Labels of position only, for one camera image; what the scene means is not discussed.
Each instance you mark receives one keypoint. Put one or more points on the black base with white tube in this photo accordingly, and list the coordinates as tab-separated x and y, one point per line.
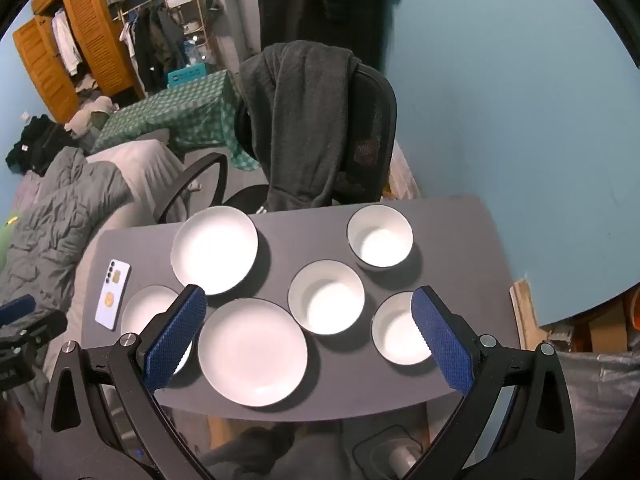
370	447

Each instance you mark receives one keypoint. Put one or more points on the wooden louvered wardrobe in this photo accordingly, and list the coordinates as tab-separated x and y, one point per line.
97	30

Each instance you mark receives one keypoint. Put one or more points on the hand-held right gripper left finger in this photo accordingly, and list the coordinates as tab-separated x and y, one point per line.
175	335

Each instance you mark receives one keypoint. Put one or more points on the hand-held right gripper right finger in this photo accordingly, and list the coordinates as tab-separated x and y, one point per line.
442	340

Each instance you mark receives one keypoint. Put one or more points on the grey pipe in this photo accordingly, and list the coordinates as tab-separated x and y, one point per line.
231	5

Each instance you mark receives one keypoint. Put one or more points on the white plate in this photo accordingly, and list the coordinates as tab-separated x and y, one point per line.
252	355
142	310
215	250

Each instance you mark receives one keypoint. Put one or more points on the grey quilted duvet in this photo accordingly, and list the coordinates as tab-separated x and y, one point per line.
55	220

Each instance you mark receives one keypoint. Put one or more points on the dark grey fleece garment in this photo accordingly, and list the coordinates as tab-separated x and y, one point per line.
300	120

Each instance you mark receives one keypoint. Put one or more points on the white smartphone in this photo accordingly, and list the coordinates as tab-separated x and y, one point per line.
112	295

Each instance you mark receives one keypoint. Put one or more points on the wooden boards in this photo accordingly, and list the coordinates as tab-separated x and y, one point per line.
525	310

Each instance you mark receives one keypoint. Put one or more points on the grey plastic sheet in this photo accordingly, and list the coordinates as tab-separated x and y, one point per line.
600	390

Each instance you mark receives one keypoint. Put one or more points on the bed with light grey sheet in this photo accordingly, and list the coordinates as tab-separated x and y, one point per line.
145	165

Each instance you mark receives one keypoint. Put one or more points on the cardboard boxes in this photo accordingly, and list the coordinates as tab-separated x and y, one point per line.
605	325

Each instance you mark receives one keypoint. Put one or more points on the black bag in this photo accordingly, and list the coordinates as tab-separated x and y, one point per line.
35	142

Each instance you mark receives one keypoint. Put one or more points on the pile of clothes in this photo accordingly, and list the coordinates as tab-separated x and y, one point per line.
92	110

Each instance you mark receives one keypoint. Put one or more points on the dark clothes on rack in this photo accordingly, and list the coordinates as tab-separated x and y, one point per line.
155	40

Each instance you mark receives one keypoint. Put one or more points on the green checkered tablecloth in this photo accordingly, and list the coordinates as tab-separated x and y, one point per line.
190	110

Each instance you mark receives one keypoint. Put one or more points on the white bowl with dark rim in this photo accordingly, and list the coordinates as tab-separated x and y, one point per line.
395	332
380	240
326	300

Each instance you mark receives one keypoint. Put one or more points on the white shirt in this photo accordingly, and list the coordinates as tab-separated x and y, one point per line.
65	40

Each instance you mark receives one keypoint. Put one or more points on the black mesh office chair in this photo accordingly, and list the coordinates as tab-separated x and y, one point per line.
370	125

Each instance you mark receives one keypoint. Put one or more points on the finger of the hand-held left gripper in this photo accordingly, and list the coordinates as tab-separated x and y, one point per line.
40	325
17	307

